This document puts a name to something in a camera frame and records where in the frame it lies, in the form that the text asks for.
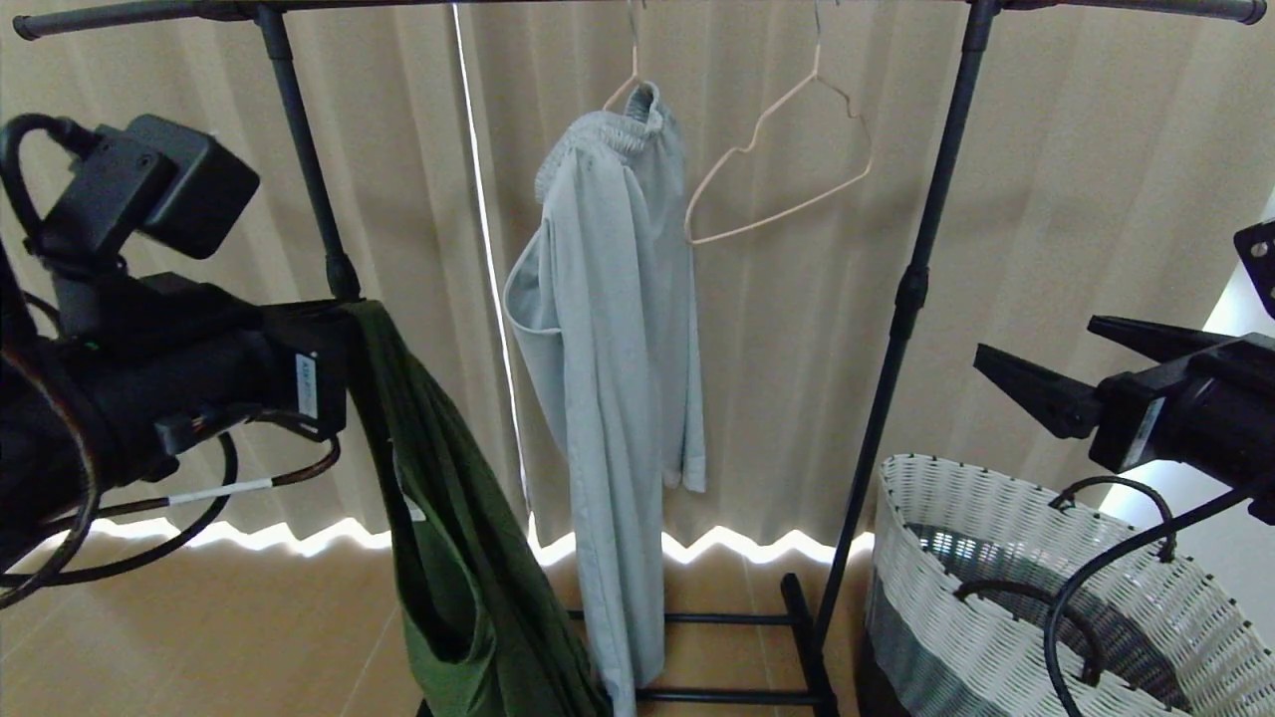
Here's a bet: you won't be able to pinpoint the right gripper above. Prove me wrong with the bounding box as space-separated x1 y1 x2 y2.
973 316 1275 524

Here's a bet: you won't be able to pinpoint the white laundry basket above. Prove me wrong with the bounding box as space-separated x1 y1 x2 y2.
859 453 1275 717

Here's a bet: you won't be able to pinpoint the black clothes rack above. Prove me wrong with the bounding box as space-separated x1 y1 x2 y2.
12 0 1266 717

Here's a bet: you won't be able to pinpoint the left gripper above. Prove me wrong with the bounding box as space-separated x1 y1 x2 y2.
55 274 352 481

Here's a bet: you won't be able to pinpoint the pale grey shorts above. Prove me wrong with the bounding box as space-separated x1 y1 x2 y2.
503 82 708 717

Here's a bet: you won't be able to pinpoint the beige curtain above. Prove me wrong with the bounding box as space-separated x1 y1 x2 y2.
0 0 1275 569

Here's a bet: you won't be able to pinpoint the pink clothes hanger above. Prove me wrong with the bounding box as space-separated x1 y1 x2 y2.
603 0 645 111
683 0 875 247

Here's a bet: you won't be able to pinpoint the green garment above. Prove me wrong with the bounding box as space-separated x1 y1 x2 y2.
339 299 611 717

